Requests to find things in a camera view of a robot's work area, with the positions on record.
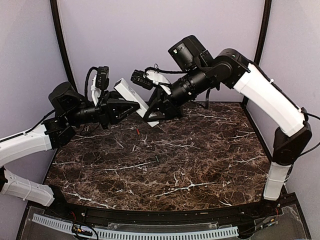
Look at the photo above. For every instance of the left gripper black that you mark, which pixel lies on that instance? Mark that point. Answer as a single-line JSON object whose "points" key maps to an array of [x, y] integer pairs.
{"points": [[107, 111]]}

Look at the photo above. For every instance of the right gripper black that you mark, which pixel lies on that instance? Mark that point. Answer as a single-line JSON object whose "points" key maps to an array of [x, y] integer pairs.
{"points": [[163, 102]]}

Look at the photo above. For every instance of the white remote control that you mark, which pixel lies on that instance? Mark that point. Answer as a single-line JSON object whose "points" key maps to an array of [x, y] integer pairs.
{"points": [[129, 94]]}

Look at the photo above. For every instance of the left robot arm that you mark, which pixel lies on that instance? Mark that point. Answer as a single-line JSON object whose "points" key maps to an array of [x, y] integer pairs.
{"points": [[56, 129]]}

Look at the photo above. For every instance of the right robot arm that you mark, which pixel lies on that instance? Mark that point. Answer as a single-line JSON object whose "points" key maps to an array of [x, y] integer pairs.
{"points": [[200, 72]]}

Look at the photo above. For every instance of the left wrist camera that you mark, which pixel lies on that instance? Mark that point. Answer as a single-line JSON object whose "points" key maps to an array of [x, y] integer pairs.
{"points": [[102, 78]]}

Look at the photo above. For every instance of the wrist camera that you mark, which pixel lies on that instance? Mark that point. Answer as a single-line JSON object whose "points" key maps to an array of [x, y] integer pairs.
{"points": [[102, 78], [138, 78]]}

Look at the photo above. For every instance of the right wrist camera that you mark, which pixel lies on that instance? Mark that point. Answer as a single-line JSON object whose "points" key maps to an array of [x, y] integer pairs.
{"points": [[138, 78]]}

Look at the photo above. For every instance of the black front rail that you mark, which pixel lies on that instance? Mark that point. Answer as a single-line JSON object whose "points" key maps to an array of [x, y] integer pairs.
{"points": [[243, 216]]}

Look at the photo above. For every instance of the left black frame post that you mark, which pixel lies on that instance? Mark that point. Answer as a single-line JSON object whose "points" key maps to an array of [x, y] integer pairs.
{"points": [[61, 42]]}

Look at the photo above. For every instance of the black frame post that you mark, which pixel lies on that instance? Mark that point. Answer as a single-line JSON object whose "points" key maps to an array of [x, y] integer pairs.
{"points": [[263, 31], [61, 42]]}

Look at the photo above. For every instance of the right black frame post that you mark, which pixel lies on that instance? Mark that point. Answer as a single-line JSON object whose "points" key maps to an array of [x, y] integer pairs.
{"points": [[263, 31]]}

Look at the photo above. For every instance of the grey slotted cable duct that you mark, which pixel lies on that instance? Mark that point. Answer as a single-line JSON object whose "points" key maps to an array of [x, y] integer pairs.
{"points": [[67, 227]]}

